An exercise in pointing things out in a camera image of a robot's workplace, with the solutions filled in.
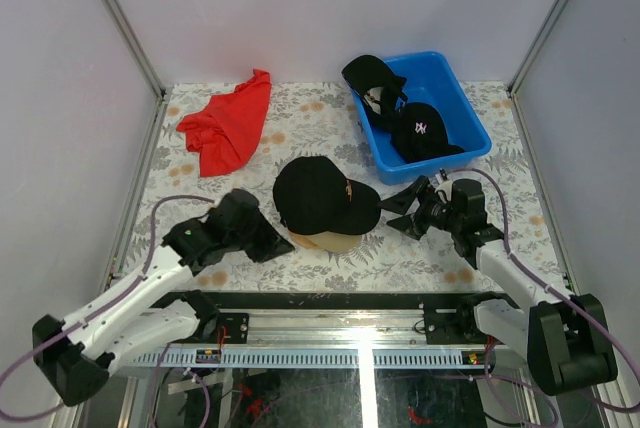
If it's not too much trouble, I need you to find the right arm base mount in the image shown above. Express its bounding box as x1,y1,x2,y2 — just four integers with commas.
421,291,517,345

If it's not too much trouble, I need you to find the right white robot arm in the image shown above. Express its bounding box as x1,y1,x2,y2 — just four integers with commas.
379,176,618,395

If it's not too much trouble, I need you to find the left aluminium frame post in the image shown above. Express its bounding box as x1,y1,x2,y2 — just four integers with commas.
101,0,166,99

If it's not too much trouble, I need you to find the right aluminium frame post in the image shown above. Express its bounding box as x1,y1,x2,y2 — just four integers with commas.
506,0,571,98

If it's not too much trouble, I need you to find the floral table mat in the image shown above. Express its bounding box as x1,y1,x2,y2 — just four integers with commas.
114,81,563,293

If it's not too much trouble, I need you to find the wooden hat stand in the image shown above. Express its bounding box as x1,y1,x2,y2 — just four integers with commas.
289,232,321,249

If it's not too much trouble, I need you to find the blue plastic bin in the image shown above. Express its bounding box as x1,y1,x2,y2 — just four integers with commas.
348,51,492,185

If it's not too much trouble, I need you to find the black cap gold logo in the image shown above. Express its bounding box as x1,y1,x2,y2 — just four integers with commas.
272,156,381,236

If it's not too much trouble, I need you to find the black cap on bin rim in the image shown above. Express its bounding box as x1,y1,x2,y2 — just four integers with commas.
341,55,408,132

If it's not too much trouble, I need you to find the beige baseball cap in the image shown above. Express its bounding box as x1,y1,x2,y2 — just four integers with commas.
303,232,362,253

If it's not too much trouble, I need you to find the purple cable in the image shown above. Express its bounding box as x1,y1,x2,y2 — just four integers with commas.
0,194,216,428
447,167,640,427

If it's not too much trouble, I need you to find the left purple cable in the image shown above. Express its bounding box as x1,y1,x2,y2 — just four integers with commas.
0,194,216,428

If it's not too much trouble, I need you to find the black cap pink logo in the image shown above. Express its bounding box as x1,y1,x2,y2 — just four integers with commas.
391,102,465,163

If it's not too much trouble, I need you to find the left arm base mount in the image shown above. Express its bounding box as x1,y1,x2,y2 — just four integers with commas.
187,298,250,345

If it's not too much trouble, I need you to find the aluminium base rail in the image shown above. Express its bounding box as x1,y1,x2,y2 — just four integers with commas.
124,307,531,349

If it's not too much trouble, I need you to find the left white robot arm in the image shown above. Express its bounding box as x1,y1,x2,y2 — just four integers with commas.
32,189,294,407

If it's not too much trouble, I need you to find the aluminium frame post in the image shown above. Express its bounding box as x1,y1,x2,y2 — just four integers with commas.
506,0,571,98
101,0,166,99

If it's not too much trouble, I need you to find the red cloth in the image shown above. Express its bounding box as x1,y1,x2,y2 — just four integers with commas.
176,69,272,178

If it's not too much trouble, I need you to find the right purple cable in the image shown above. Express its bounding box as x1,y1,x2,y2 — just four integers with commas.
447,167,640,427

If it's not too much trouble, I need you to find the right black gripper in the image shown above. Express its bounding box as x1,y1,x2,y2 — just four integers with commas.
377,176,462,241

